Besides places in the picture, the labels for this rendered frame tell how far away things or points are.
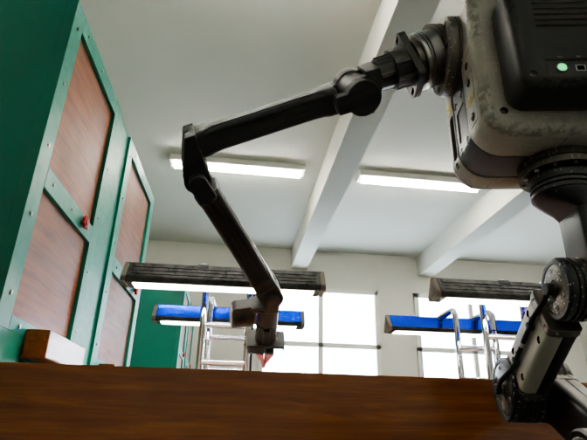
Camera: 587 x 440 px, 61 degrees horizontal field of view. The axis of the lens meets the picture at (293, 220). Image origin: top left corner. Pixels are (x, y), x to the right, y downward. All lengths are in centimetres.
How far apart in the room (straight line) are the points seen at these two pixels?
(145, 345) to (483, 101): 363
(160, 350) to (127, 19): 244
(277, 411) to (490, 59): 84
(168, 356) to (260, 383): 304
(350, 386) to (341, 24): 256
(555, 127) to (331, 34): 258
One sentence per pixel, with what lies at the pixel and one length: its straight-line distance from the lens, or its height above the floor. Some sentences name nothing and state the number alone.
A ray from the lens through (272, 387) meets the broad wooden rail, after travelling 119.
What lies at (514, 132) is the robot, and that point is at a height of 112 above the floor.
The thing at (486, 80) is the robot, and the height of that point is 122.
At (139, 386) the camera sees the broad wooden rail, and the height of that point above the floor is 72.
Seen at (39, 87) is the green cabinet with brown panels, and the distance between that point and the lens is 153.
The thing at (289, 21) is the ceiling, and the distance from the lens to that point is 334.
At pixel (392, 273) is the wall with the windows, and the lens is 716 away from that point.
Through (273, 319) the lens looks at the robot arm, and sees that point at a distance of 132.
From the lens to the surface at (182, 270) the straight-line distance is 157.
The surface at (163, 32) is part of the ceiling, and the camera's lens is 354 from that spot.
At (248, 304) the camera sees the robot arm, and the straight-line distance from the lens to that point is 130.
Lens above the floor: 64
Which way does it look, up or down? 23 degrees up
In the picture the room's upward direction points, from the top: 1 degrees clockwise
